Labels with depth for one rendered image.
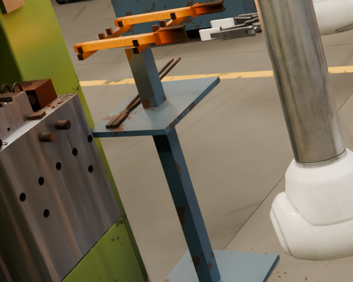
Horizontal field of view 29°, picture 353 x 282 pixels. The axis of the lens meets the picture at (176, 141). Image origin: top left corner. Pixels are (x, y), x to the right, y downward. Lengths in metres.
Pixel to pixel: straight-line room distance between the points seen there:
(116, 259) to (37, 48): 0.74
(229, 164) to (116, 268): 1.35
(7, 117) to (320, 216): 0.99
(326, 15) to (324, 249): 0.64
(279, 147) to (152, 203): 0.71
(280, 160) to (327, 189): 2.08
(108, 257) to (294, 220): 1.01
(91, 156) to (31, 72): 0.34
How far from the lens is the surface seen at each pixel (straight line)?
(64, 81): 2.38
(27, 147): 1.94
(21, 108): 2.01
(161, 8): 5.78
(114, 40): 2.09
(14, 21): 2.24
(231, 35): 1.84
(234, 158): 3.52
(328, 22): 1.75
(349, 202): 1.33
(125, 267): 2.31
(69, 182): 2.07
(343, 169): 1.32
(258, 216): 2.97
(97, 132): 2.20
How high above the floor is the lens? 1.50
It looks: 23 degrees down
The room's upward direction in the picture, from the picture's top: 17 degrees counter-clockwise
